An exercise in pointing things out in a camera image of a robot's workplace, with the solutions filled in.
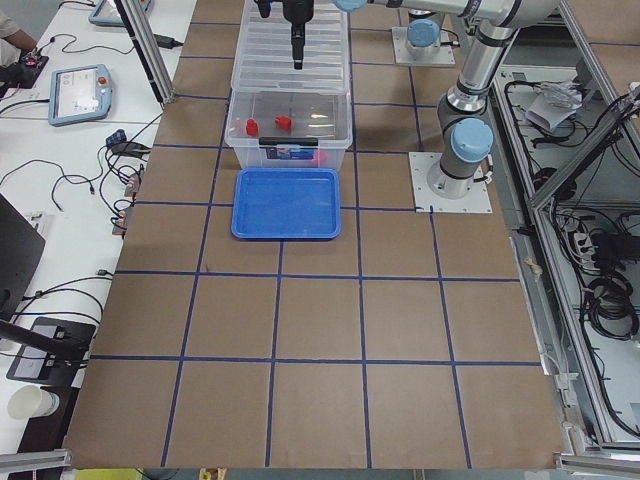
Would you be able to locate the black box latch handle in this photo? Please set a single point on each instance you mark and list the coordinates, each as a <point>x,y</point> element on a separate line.
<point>286,142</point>

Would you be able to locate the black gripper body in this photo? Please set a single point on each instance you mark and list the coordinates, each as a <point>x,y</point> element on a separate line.
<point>298,11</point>

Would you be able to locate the blue plastic tray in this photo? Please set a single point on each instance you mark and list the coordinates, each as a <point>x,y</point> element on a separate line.
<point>287,204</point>

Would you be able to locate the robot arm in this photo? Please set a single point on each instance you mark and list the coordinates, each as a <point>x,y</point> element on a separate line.
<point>468,139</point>
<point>424,29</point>

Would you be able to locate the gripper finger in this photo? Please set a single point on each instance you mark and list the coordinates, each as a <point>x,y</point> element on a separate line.
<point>298,43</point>
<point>264,7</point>

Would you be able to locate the red block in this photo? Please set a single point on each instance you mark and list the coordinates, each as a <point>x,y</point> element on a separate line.
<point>252,128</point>
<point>321,159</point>
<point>283,122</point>

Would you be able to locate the black power adapter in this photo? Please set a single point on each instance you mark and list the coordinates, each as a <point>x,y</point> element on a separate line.
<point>167,42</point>

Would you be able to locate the clear plastic storage box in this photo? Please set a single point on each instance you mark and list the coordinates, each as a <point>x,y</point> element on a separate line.
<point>325,117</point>

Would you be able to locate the teach pendant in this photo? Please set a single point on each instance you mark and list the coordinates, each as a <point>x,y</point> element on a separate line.
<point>105,14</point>
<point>79,95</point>

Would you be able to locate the aluminium frame post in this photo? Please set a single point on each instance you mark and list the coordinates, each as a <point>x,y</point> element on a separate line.
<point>140,32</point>

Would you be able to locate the clear plastic box lid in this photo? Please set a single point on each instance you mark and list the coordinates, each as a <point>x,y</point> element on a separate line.
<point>263,59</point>

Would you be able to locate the white paper cup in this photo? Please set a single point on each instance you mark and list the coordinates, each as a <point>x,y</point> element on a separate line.
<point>32,402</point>

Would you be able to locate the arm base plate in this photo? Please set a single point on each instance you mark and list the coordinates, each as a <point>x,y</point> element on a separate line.
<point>406,54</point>
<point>435,192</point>

